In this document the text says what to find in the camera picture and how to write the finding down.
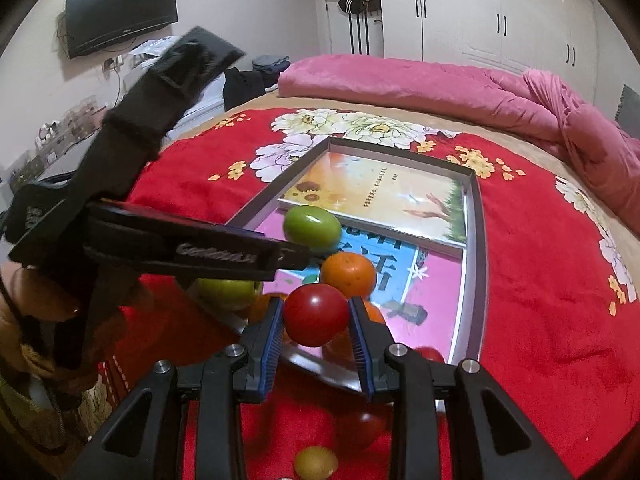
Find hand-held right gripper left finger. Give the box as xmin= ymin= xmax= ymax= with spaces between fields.
xmin=65 ymin=296 xmax=287 ymax=480

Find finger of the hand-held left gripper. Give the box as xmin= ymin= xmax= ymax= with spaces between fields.
xmin=274 ymin=241 xmax=321 ymax=276

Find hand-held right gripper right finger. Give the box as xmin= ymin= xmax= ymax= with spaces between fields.
xmin=348 ymin=296 xmax=575 ymax=480

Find grey cardboard box tray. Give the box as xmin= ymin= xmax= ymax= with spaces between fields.
xmin=192 ymin=137 xmax=488 ymax=403

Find person's left hand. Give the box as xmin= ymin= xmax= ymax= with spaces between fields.
xmin=0 ymin=265 xmax=84 ymax=376

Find pale green jujube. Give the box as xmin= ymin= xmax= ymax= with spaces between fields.
xmin=194 ymin=277 xmax=264 ymax=312

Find pink book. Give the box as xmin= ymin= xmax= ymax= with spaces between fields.
xmin=255 ymin=220 xmax=463 ymax=361

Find yellow sunflower book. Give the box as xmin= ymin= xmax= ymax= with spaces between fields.
xmin=277 ymin=152 xmax=468 ymax=250

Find small brown kiwi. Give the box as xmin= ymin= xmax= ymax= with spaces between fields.
xmin=293 ymin=446 xmax=340 ymax=480

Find white drawer cabinet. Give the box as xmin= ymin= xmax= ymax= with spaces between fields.
xmin=170 ymin=77 xmax=227 ymax=128

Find black bag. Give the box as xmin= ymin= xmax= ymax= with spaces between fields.
xmin=222 ymin=67 xmax=281 ymax=111

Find red floral blanket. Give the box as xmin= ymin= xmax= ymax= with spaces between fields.
xmin=85 ymin=107 xmax=640 ymax=480

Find folded dark clothes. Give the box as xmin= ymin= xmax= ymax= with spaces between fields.
xmin=252 ymin=55 xmax=292 ymax=79

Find pink quilt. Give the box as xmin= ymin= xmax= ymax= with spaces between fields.
xmin=276 ymin=54 xmax=640 ymax=241

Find white wardrobe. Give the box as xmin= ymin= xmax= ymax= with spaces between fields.
xmin=380 ymin=0 xmax=601 ymax=92

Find grey pillow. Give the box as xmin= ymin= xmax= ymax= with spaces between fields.
xmin=615 ymin=85 xmax=640 ymax=127

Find black wall television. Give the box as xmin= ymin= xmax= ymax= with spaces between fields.
xmin=65 ymin=0 xmax=179 ymax=59

